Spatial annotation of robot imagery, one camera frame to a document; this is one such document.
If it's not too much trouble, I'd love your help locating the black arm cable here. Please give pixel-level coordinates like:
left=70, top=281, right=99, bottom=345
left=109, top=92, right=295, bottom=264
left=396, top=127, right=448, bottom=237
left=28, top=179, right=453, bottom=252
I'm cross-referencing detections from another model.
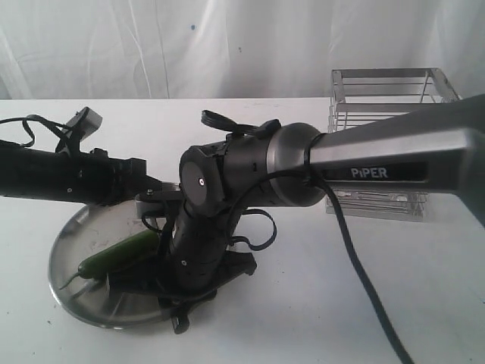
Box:
left=0, top=115, right=77, bottom=152
left=143, top=109, right=418, bottom=364

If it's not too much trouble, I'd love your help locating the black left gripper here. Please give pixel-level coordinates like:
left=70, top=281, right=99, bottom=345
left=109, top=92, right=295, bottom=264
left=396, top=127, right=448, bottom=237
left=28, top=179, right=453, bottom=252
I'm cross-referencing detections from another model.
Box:
left=94, top=149, right=163, bottom=206

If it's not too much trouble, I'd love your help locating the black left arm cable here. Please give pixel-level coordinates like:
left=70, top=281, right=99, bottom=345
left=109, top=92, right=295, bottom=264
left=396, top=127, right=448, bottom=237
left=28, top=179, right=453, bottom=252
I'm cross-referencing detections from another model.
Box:
left=0, top=115, right=77, bottom=152

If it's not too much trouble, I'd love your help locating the black kitchen knife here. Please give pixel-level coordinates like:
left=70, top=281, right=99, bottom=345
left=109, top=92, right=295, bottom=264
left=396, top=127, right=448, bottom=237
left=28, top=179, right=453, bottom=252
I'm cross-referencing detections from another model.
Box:
left=107, top=273, right=177, bottom=300

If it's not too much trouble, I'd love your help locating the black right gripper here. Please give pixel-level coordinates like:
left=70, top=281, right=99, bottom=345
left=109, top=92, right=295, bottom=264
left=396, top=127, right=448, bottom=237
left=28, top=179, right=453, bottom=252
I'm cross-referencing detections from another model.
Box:
left=156, top=202, right=256, bottom=334

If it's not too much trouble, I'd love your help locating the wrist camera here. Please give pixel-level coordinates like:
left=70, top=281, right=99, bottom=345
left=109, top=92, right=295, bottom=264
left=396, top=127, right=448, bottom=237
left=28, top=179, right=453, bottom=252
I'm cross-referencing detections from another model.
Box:
left=134, top=188, right=183, bottom=218
left=55, top=107, right=102, bottom=155

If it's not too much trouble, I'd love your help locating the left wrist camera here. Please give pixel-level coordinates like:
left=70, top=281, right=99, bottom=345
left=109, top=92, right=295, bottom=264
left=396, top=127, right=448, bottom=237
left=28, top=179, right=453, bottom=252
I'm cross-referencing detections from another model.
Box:
left=55, top=107, right=102, bottom=155

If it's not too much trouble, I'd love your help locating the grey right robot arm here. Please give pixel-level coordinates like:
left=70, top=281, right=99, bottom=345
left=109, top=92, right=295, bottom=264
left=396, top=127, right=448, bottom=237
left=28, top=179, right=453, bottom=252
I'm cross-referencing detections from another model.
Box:
left=159, top=95, right=484, bottom=334

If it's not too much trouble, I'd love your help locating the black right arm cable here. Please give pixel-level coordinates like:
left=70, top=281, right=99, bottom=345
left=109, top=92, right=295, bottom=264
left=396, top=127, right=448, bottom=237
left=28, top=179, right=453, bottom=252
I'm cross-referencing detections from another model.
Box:
left=143, top=109, right=418, bottom=364

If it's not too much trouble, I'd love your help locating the round stainless steel plate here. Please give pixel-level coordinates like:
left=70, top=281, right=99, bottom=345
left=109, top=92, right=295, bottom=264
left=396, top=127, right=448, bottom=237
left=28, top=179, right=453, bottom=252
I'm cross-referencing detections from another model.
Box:
left=48, top=200, right=162, bottom=329

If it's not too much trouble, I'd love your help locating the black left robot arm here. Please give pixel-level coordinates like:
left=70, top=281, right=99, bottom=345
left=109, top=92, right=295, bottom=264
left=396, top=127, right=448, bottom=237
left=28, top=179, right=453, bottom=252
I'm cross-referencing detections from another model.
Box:
left=1, top=142, right=163, bottom=206

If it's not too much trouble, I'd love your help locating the white backdrop curtain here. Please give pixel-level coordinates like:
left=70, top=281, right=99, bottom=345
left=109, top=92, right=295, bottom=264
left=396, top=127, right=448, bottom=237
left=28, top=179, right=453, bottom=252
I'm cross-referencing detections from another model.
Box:
left=1, top=1, right=484, bottom=99

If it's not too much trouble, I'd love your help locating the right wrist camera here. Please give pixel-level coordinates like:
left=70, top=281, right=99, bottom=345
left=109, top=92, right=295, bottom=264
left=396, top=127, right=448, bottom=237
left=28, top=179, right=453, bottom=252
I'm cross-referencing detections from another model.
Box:
left=134, top=188, right=183, bottom=218

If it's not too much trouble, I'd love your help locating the steel wire utensil rack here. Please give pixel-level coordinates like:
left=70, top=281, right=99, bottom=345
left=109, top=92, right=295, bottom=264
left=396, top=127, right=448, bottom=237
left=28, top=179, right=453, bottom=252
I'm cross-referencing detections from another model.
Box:
left=324, top=67, right=462, bottom=220

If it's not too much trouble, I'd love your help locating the green cucumber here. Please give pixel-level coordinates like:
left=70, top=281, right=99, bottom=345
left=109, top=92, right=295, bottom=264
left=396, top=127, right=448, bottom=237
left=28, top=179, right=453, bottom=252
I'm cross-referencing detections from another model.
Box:
left=58, top=230, right=160, bottom=290

